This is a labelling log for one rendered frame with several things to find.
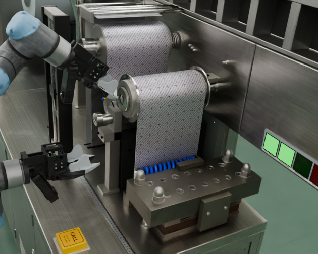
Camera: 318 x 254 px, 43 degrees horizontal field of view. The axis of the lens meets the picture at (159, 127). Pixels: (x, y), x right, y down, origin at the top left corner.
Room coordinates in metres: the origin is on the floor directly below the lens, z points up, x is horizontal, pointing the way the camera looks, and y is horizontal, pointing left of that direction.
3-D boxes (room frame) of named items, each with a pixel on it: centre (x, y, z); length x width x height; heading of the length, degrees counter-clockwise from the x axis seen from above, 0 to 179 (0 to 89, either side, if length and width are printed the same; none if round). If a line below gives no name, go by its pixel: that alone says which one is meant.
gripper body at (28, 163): (0.92, 0.30, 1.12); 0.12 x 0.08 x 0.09; 121
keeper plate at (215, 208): (0.97, -0.19, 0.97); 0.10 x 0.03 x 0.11; 121
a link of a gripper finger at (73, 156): (1.00, 0.23, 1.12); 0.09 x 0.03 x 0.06; 130
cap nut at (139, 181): (1.00, 0.04, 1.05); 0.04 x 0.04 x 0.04
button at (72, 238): (0.86, 0.22, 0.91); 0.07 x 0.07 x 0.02; 31
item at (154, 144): (1.13, -0.04, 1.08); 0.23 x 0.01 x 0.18; 121
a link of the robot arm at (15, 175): (0.88, 0.37, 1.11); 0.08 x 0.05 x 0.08; 31
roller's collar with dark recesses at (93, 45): (1.32, 0.25, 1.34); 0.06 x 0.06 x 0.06; 31
